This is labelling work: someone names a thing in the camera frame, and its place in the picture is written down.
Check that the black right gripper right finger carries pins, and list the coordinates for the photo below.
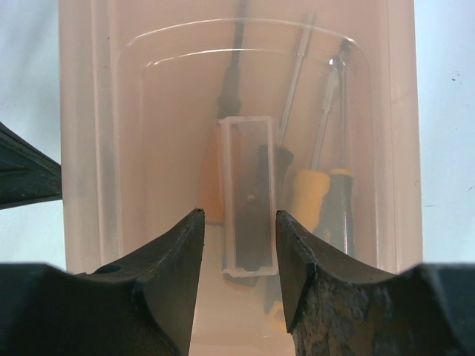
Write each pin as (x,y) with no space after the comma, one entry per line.
(337,305)

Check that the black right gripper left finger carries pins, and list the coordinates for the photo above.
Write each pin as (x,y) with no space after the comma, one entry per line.
(140,304)

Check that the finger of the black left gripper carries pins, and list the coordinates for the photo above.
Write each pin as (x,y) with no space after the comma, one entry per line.
(27,175)

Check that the black orange tip screwdriver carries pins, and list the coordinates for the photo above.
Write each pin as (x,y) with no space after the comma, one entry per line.
(254,233)

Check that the small orange handle screwdriver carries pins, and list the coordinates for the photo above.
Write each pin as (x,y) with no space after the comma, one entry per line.
(210,197)

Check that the pink translucent plastic toolbox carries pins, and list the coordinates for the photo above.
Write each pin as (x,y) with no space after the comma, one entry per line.
(139,82)

